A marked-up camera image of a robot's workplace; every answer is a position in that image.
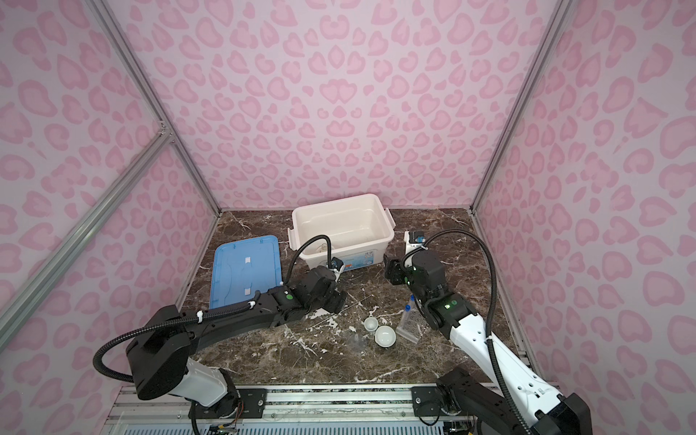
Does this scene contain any test tube with blue cap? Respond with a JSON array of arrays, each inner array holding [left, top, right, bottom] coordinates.
[[400, 304, 413, 328]]

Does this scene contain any clear plastic test tube rack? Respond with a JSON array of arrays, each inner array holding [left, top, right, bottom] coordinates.
[[396, 303, 429, 344]]

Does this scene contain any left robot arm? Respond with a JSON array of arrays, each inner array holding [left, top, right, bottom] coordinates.
[[126, 266, 347, 415]]

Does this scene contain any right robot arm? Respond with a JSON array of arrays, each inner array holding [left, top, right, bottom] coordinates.
[[384, 250, 593, 434]]

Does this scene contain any small white ceramic crucible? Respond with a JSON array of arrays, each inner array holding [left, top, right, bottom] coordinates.
[[362, 316, 380, 333]]

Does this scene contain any white plastic storage bin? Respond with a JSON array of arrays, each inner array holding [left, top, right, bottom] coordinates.
[[287, 194, 396, 270]]

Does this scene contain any white ceramic evaporating dish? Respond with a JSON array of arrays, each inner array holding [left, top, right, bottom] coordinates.
[[374, 326, 397, 348]]

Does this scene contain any blue plastic bin lid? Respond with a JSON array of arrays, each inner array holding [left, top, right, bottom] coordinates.
[[210, 236, 283, 309]]

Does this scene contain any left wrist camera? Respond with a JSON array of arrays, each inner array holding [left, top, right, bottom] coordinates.
[[327, 257, 345, 282]]

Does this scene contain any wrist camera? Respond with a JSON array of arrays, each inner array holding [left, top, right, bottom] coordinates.
[[403, 230, 426, 257], [327, 257, 345, 282]]

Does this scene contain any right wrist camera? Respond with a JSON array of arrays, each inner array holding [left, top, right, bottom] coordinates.
[[403, 230, 426, 257]]

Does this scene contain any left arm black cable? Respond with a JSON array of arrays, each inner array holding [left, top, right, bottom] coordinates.
[[91, 234, 334, 382]]

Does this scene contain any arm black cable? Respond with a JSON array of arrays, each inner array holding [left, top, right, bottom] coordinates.
[[401, 228, 531, 435], [91, 234, 334, 382]]

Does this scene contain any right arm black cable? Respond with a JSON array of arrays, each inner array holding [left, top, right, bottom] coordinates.
[[401, 228, 531, 435]]

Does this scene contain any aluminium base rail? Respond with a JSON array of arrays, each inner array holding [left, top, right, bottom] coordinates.
[[100, 383, 569, 435]]

